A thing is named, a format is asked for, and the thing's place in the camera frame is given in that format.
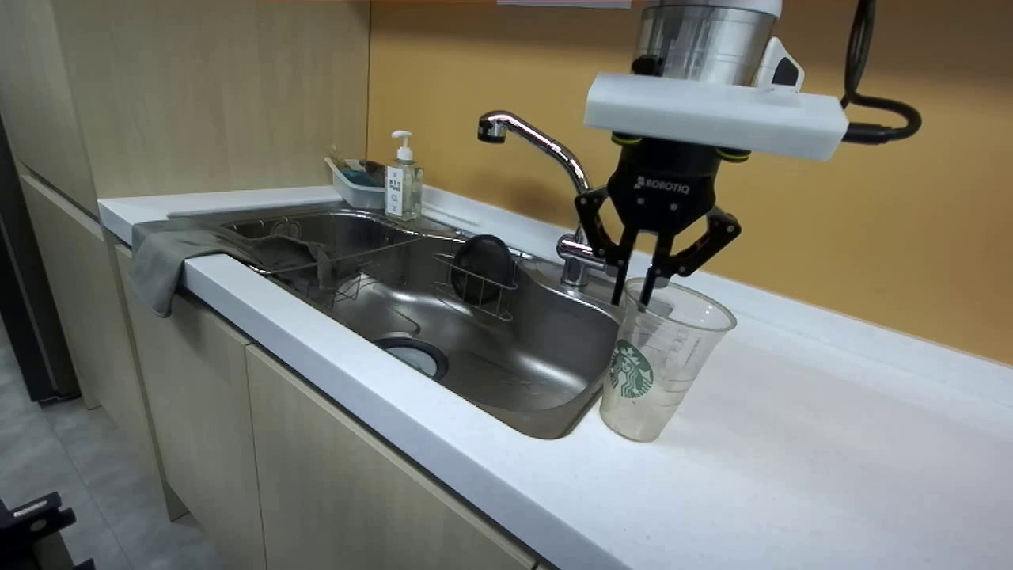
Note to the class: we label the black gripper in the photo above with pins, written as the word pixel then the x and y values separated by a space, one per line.
pixel 666 185

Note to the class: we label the clear plastic cup green logo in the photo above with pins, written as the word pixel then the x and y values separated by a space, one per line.
pixel 659 368

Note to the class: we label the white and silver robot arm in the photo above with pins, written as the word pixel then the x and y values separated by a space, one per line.
pixel 708 43

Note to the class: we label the stainless steel sink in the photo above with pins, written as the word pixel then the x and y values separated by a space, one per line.
pixel 508 349

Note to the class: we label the round sink drain strainer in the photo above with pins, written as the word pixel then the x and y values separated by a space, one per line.
pixel 414 357

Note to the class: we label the chrome faucet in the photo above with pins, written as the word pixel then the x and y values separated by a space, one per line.
pixel 542 143

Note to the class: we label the black round scrubber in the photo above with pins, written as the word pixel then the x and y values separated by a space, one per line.
pixel 483 269

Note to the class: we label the clear soap pump bottle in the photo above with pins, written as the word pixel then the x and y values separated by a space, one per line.
pixel 404 185

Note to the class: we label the white sponge holder tray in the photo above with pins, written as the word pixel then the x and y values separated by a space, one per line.
pixel 356 183

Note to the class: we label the wide beige cabinet door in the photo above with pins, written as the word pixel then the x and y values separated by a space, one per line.
pixel 360 495

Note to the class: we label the gray cloth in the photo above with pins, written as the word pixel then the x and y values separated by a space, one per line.
pixel 161 265

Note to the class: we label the narrow beige cabinet door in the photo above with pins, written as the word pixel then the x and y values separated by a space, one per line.
pixel 191 421

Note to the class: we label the dark tall appliance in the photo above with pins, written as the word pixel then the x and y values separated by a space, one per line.
pixel 28 294

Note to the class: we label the black stand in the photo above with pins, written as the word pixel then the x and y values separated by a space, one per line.
pixel 32 533

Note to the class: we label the white wrist camera mount plate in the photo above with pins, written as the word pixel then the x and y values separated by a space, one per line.
pixel 718 114

